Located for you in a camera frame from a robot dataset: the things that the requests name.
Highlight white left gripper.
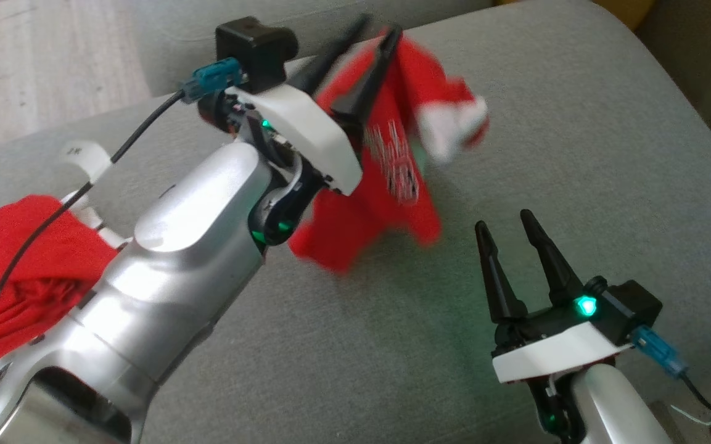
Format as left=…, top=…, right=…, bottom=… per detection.
left=198, top=14, right=404, bottom=198

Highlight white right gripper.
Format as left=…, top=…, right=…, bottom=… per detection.
left=474, top=209, right=635, bottom=385

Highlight red Bulls shorts white stripe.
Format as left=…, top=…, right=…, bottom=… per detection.
left=287, top=28, right=490, bottom=275

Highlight red jersey white sleeves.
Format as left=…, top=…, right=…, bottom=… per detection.
left=0, top=191, right=131, bottom=395

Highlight grey sofa seat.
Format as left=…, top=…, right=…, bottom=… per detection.
left=0, top=0, right=711, bottom=444

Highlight grey sofa backrest cushion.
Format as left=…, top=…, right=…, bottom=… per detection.
left=127, top=0, right=493, bottom=96

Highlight yellow cushion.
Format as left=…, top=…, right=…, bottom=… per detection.
left=590, top=0, right=658, bottom=30

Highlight black left cable teal connector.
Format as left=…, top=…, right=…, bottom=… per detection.
left=0, top=57, right=246, bottom=401

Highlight black cable teal connector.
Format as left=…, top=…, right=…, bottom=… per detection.
left=0, top=57, right=246, bottom=401
left=630, top=326, right=711, bottom=427

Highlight black right cable teal connector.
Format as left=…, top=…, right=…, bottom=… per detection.
left=630, top=326, right=711, bottom=427

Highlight white right cable label tag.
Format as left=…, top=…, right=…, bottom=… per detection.
left=670, top=404, right=711, bottom=427

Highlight white cable label tag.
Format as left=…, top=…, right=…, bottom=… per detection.
left=670, top=404, right=711, bottom=427
left=61, top=141, right=113, bottom=183

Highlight white left cable label tag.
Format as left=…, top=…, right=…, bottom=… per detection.
left=61, top=141, right=113, bottom=183

